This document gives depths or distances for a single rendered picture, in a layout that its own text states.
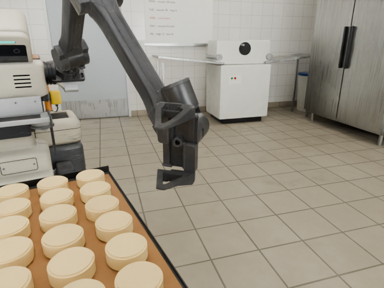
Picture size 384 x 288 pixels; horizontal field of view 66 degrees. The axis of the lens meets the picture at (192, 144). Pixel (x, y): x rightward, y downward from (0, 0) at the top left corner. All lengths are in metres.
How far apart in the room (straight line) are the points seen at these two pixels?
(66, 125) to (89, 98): 3.47
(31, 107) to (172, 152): 0.75
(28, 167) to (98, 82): 3.74
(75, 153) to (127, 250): 1.21
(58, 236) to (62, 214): 0.05
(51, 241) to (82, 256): 0.05
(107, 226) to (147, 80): 0.35
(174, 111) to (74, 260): 0.25
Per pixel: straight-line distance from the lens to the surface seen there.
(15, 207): 0.51
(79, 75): 1.23
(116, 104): 4.98
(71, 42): 1.01
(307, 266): 1.84
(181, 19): 5.02
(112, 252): 0.37
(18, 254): 0.41
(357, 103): 4.18
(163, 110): 0.48
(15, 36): 1.12
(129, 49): 0.69
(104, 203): 0.47
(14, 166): 1.28
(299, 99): 5.65
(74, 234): 0.42
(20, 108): 1.19
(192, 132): 0.50
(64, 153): 1.54
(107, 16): 0.73
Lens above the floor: 1.15
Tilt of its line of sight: 19 degrees down
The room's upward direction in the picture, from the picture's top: straight up
